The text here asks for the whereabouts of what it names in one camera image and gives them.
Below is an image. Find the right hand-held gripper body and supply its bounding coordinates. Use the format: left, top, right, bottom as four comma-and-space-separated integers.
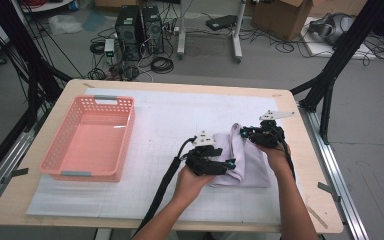
251, 109, 296, 150

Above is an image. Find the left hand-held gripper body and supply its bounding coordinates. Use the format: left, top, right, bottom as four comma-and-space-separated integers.
184, 130, 230, 177

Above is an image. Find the lilac printed cloth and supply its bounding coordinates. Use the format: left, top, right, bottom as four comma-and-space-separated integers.
210, 122, 273, 189

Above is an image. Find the pink plastic basket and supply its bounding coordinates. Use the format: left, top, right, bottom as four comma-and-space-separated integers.
39, 94, 136, 183

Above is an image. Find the person's left hand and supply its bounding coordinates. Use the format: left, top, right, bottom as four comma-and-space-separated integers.
173, 164, 216, 208

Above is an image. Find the person's right hand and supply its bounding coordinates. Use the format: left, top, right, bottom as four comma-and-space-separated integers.
258, 143, 292, 180

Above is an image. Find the white grid mat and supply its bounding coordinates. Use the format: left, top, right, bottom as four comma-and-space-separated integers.
25, 87, 298, 225

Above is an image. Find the pale thin strip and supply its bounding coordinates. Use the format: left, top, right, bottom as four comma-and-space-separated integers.
306, 205, 329, 230

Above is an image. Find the white board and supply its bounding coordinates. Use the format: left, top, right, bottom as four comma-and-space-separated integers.
301, 16, 378, 61

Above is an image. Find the black flat device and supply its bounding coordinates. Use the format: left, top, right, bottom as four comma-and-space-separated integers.
205, 14, 238, 32

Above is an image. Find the brown cardboard box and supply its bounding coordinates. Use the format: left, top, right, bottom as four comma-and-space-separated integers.
251, 0, 314, 43

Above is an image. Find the grey headset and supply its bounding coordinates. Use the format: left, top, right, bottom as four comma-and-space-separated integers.
308, 12, 356, 46

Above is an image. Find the black computer tower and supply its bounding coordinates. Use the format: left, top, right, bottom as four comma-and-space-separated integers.
141, 5, 165, 55
114, 4, 144, 63

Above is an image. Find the small white device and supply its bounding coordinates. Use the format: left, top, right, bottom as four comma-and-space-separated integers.
103, 38, 116, 58

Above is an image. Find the clear plastic bag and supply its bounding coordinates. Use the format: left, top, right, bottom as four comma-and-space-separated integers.
48, 13, 84, 36

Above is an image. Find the white round table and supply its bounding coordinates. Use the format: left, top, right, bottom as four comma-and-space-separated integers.
19, 0, 74, 14

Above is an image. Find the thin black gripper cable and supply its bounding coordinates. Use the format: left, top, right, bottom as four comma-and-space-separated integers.
279, 139, 297, 183

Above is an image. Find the black sleeved gripper cable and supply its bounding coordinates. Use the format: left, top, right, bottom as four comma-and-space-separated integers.
134, 136, 198, 238

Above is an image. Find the aluminium rail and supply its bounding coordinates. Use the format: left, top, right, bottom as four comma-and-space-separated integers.
299, 106, 370, 240
0, 128, 36, 218

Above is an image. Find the grey metal bracket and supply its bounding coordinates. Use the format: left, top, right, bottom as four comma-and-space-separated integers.
318, 181, 342, 203
1, 167, 30, 184

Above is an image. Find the white stand frame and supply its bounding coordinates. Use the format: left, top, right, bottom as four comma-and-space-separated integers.
176, 0, 248, 64

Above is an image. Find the coiled black cable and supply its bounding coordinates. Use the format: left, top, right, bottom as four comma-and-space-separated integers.
150, 56, 175, 75

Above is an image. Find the black frame post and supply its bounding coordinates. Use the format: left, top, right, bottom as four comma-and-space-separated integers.
289, 0, 384, 146
0, 0, 73, 132

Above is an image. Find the tangle of black floor cables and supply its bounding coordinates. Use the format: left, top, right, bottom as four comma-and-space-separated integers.
239, 28, 384, 67

